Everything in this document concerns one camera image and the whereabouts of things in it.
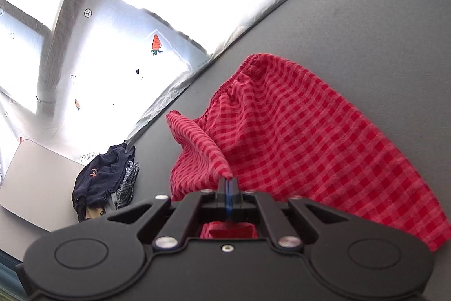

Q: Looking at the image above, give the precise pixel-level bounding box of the tan garment in pile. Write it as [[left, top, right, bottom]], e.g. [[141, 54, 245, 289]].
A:
[[86, 207, 105, 219]]

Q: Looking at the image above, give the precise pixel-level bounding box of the white panel board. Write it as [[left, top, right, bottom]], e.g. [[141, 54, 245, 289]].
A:
[[1, 140, 83, 232]]

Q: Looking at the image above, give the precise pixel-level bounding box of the white carrot print curtain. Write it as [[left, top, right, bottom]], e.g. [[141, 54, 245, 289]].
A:
[[1, 0, 285, 170]]

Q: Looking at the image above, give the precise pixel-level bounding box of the black white patterned garment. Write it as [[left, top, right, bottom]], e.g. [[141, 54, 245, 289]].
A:
[[112, 161, 140, 210]]

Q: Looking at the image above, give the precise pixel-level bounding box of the red checkered cloth garment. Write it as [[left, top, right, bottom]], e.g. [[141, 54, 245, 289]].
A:
[[166, 53, 450, 250]]

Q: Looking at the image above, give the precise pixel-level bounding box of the navy blue garment on pile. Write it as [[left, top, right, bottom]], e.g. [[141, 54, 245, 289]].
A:
[[72, 143, 135, 222]]

